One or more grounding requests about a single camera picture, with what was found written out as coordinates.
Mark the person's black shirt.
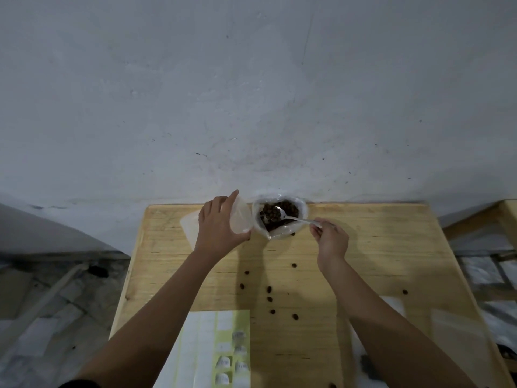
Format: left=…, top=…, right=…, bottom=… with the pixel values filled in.
left=58, top=378, right=102, bottom=388

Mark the wooden stick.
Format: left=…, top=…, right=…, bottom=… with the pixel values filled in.
left=0, top=262, right=88, bottom=352

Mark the small translucent plastic bag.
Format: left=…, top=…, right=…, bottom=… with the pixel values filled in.
left=349, top=295, right=407, bottom=388
left=179, top=196, right=254, bottom=247

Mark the person's right forearm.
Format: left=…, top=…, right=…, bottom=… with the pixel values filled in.
left=319, top=258, right=477, bottom=388

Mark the light wooden side table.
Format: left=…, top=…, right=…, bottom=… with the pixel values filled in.
left=443, top=199, right=517, bottom=303

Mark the person's right hand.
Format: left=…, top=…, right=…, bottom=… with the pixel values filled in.
left=309, top=218, right=350, bottom=275

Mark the large clear plastic bag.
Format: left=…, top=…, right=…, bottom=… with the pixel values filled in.
left=251, top=193, right=309, bottom=240

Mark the person's left forearm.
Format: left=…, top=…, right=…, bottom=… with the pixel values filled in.
left=74, top=250, right=223, bottom=388

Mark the person's left hand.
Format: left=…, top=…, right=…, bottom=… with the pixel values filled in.
left=193, top=189, right=253, bottom=264

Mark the pale yellow label sheet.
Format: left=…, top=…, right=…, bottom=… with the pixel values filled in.
left=153, top=310, right=251, bottom=388

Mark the metal spoon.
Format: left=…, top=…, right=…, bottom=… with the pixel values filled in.
left=271, top=205, right=323, bottom=230

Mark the stack of clear pouches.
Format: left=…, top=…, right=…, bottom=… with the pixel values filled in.
left=430, top=309, right=501, bottom=388

